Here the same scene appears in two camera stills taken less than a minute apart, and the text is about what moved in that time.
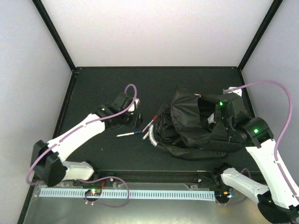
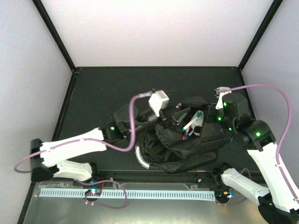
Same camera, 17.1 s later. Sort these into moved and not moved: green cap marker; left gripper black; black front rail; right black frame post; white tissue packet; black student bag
Moved: black student bag; left gripper black; white tissue packet; green cap marker
Not moved: black front rail; right black frame post
